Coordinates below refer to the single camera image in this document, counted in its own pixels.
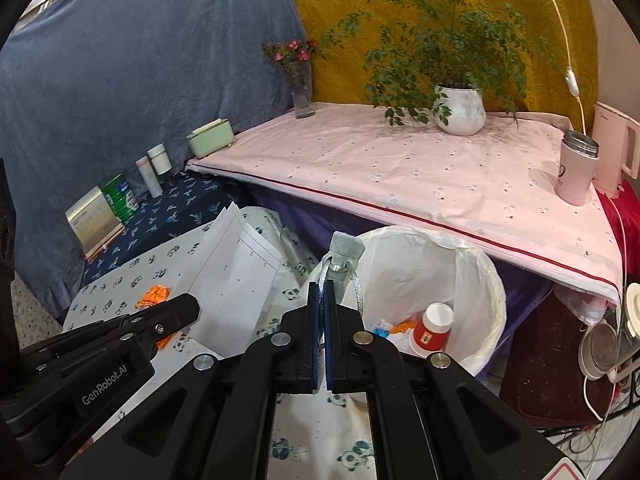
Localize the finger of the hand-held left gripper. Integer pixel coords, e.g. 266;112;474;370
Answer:
0;293;202;462

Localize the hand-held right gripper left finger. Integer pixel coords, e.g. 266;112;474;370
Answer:
59;281;321;480

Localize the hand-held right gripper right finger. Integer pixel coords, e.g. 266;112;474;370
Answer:
324;280;585;480

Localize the grey pouch with silver ribbon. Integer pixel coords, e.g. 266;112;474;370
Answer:
317;231;374;356

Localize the bin with white plastic liner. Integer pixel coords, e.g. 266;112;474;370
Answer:
300;225;509;402

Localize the plain orange plastic bag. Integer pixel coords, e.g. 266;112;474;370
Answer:
135;283;194;351

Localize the red and white paper cup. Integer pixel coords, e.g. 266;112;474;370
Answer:
408;302;455;359

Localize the white paper sheet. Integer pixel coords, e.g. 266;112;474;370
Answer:
182;201;286;332

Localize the gold book box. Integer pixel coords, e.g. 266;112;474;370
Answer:
64;186;126;262

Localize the green tin can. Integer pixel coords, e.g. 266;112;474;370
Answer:
100;173;141;221

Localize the purple cloth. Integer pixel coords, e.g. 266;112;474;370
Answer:
245;184;554;382

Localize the slim white bottle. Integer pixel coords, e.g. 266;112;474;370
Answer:
136;156;162;199

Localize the pink printed cloth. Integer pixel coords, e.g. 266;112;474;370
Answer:
185;102;624;307

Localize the white jar with dark base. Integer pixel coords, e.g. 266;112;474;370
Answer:
147;143;174;177

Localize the navy printed cloth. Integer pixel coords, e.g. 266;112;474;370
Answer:
82;170;262;287

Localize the dark red cloth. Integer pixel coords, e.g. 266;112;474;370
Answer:
500;290;627;429

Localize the pale green tissue box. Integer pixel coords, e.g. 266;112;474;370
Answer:
186;118;236;159

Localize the blue-grey hanging cloth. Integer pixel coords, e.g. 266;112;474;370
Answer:
0;0;309;307

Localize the glass vase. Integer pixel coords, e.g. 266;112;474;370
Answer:
290;62;316;120

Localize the green plant in white pot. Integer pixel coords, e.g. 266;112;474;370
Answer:
320;0;559;137

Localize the small white electric pot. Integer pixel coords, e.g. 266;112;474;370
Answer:
578;322;622;382

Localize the pink thermos cup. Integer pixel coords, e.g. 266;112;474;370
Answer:
554;129;600;207

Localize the white round lid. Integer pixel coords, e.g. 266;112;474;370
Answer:
620;282;640;339

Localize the pink electric kettle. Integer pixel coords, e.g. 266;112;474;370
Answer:
591;101;640;199

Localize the white power cable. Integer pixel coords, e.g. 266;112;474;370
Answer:
580;187;632;424

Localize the white cable with switch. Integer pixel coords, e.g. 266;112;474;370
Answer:
532;0;589;134

